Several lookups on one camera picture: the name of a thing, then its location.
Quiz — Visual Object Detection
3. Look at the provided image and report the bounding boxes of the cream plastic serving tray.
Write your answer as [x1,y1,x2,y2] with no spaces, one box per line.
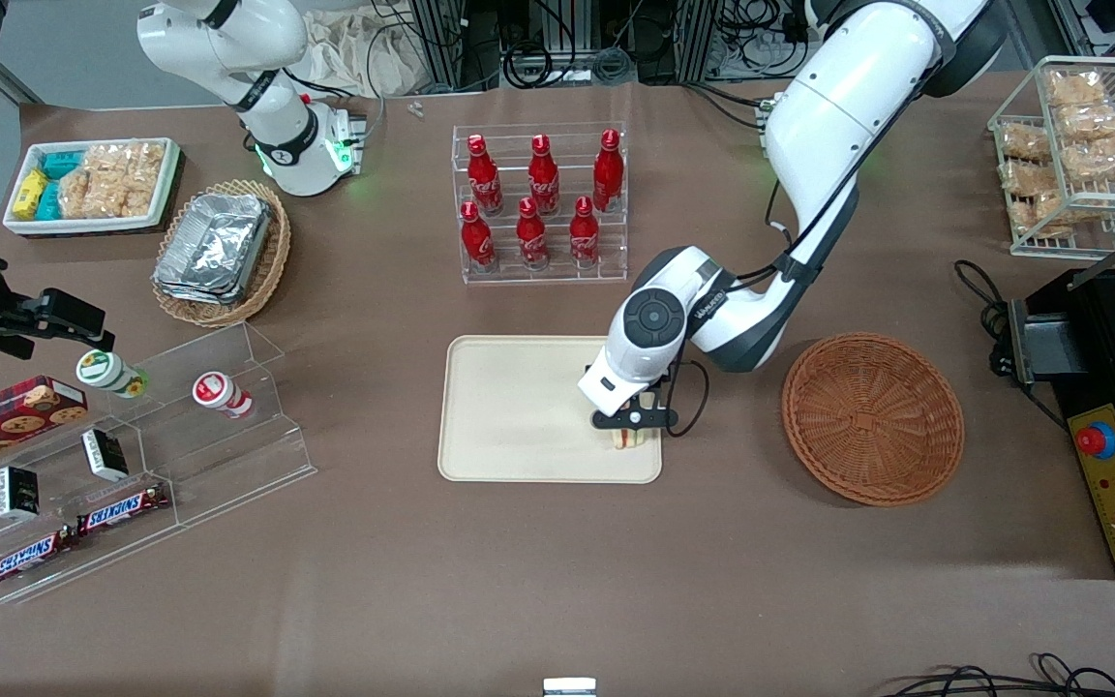
[437,335,664,484]

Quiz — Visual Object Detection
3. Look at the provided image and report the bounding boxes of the oval light wicker basket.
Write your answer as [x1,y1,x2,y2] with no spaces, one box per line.
[150,179,292,329]

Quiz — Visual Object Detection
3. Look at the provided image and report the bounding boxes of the round brown wicker basket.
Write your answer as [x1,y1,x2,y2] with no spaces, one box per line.
[781,333,966,507]

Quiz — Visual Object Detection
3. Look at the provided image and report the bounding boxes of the green-lid yogurt cup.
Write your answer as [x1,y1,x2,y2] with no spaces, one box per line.
[75,349,151,400]

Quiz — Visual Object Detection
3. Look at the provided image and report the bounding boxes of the white rectangular snack bin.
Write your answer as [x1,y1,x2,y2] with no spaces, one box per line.
[3,137,182,237]

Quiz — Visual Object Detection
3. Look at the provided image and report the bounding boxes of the red tartan cookie box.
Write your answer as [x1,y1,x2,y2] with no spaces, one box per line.
[0,376,90,476]

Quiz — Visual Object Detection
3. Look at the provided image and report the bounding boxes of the yellow snack packet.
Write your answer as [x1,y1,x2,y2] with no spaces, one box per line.
[12,170,51,220]

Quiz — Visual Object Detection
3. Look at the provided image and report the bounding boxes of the clear acrylic bottle rack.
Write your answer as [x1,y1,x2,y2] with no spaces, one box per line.
[451,122,629,286]

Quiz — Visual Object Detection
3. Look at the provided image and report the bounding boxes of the clear bag of rice crackers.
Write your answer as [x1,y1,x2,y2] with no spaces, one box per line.
[57,141,166,220]

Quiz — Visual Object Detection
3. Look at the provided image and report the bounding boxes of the small black carton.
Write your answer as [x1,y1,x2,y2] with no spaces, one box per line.
[0,466,43,521]
[81,429,131,483]

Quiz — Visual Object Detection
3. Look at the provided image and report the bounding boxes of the red cola bottle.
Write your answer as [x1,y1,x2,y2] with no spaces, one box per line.
[460,200,498,271]
[591,129,625,213]
[515,197,551,270]
[568,197,602,268]
[527,135,561,217]
[466,134,505,217]

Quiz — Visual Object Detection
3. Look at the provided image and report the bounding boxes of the stack of foil containers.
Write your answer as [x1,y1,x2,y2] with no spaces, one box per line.
[153,193,274,306]

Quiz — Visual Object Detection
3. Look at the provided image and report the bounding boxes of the red-lid yogurt cup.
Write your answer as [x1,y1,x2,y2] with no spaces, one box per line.
[192,372,256,420]

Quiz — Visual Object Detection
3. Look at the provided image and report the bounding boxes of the Snickers chocolate bar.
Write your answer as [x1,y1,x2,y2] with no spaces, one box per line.
[0,528,77,591]
[75,483,172,538]

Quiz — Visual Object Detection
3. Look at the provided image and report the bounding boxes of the clear acrylic stepped shelf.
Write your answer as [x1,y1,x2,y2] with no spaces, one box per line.
[0,321,317,607]

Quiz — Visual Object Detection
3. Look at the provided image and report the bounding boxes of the white cloth bag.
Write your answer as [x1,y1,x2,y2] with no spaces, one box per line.
[298,8,433,100]

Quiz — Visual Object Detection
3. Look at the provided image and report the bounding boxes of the black appliance housing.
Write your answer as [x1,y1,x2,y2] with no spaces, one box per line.
[1007,265,1115,581]

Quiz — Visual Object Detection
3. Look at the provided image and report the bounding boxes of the bagged fried snack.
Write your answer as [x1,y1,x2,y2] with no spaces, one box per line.
[1061,135,1115,183]
[999,160,1053,198]
[1046,70,1109,108]
[1010,192,1100,239]
[997,123,1053,164]
[1056,102,1115,142]

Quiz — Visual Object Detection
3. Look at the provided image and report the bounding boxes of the red emergency stop button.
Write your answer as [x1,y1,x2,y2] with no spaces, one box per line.
[1075,422,1115,461]

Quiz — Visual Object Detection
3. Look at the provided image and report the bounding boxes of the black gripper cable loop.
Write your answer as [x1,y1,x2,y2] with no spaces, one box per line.
[662,356,711,439]

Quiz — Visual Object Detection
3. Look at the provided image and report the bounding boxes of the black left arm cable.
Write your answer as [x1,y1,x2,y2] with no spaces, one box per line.
[724,176,841,296]

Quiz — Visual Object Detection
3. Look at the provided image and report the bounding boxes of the aluminium frame rack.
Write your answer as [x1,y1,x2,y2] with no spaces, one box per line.
[407,0,815,90]

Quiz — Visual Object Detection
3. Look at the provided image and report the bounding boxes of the black appliance power cable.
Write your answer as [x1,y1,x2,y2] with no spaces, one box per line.
[953,258,1070,432]

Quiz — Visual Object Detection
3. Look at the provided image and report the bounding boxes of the black floor cables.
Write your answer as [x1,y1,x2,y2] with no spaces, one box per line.
[882,652,1115,697]

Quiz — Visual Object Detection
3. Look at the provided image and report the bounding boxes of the white wire basket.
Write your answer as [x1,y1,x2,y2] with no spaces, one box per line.
[988,55,1115,259]

